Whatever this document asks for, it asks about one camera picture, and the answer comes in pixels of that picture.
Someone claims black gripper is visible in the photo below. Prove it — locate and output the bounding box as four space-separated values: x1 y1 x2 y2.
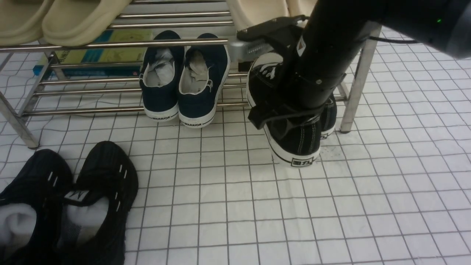
247 26 346 140

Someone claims black canvas sneaker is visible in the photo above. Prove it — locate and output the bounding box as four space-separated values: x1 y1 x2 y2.
320 93 337 140
246 52 322 167

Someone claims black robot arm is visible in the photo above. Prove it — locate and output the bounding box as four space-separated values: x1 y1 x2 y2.
237 0 471 139

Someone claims navy slip-on shoe right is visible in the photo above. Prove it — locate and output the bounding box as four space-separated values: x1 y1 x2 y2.
177 44 231 128

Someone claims navy slip-on shoe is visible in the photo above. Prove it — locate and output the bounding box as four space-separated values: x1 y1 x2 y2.
177 44 231 128
139 46 185 122

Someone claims silver metal shoe rack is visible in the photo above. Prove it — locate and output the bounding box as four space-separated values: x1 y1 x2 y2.
0 0 383 149

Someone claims navy slip-on shoe left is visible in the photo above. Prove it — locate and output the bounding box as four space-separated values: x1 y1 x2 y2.
139 46 185 122

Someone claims cream slipper right of pair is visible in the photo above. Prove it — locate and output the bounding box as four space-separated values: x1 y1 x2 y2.
286 0 318 17

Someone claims cream slipper of pair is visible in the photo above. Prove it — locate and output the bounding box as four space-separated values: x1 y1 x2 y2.
286 0 318 17
226 0 290 32

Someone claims cream slipper left of pair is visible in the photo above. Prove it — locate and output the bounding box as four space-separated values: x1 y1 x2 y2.
226 0 290 32

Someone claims yellow and blue book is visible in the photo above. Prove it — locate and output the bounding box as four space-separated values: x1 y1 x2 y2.
56 29 153 77

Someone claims black mesh sneaker right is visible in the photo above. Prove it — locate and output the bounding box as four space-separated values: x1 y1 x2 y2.
54 141 139 265

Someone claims black mesh sneaker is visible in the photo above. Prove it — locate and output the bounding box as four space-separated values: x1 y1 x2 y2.
54 141 139 265
0 149 73 265

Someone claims khaki slipper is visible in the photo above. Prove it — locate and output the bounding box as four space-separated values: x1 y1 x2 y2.
42 0 131 47
0 0 54 46

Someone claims khaki slipper far left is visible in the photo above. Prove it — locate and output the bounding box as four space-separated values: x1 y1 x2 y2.
0 0 54 46

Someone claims black mesh sneaker left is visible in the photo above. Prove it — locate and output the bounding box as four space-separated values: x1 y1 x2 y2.
0 149 73 265

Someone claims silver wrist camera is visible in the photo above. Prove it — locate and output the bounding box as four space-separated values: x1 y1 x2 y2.
227 15 309 62

